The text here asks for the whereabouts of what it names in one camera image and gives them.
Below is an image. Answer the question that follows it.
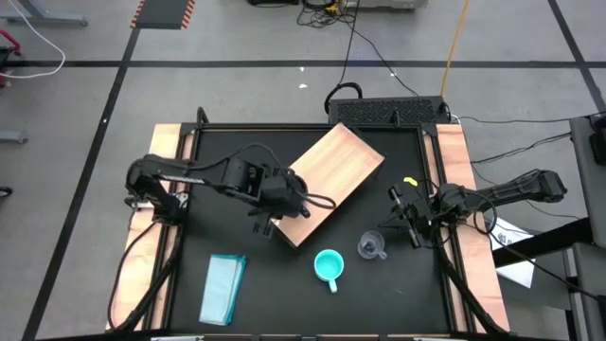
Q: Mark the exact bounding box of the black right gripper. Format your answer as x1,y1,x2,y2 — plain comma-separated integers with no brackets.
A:
377,184,441,249

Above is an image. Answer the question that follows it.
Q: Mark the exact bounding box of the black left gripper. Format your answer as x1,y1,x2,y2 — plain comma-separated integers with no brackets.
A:
251,169,310,238

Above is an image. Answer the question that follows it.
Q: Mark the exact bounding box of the teal mug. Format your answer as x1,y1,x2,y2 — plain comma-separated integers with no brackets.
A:
312,248,346,295

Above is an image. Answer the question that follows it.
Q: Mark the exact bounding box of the clear glass mug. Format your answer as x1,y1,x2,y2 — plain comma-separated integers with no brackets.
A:
356,229,388,261

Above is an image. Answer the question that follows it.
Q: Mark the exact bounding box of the light blue folded cloth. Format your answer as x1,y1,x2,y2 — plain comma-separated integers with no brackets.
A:
198,253,249,327

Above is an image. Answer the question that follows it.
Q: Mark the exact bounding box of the wooden side board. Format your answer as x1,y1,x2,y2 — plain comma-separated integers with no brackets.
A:
423,123,511,332
106,123,195,332

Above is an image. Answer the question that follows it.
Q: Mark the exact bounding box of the black perforated computer case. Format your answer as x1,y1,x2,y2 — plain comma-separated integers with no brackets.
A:
327,96,451,127

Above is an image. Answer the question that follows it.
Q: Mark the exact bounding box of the white paper sheet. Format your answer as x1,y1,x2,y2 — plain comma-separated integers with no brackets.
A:
485,215,536,289

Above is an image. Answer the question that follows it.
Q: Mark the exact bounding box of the black metal beam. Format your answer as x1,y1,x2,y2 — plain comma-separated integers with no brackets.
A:
491,217,596,269

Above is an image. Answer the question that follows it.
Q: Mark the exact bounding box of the grey desk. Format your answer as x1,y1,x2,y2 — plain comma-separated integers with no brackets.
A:
561,116,606,341

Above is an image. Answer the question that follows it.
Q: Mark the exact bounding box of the black device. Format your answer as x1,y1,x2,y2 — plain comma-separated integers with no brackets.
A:
589,115,606,167

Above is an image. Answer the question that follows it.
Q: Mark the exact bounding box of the grey equipment case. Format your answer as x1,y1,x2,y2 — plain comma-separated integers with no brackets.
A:
345,0,430,10

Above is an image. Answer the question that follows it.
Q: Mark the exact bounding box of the black mat with hazard stripes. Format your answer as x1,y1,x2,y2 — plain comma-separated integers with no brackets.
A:
130,0,197,30

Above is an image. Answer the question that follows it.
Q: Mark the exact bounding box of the grey metal foot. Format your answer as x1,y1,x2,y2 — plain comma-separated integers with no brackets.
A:
0,130,28,145

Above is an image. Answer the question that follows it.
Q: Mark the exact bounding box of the grey metal stand leg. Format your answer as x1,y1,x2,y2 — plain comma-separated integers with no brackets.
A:
0,0,90,27

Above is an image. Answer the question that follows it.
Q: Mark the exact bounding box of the red and black cart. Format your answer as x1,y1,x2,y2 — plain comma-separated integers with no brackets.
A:
0,28,23,89

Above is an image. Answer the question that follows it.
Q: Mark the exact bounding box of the black cable bundle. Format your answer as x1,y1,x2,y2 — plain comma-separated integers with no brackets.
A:
107,218,186,332
428,222,510,335

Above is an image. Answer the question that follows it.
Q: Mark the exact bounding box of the black aluminium table frame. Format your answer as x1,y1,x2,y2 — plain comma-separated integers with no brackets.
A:
106,106,512,341

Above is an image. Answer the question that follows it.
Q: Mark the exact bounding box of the black floor cable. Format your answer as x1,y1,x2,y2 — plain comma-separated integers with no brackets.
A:
324,18,365,115
454,111,606,125
471,134,573,166
349,26,422,99

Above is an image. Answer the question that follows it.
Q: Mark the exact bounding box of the yellow floor cable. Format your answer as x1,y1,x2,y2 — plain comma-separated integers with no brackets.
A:
439,0,472,99

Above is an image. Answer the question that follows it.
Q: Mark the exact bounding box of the black cable tangle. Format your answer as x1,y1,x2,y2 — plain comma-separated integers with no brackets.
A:
296,0,361,29

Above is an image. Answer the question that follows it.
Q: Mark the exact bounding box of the white floor cable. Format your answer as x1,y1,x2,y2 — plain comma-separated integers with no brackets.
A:
0,0,66,80

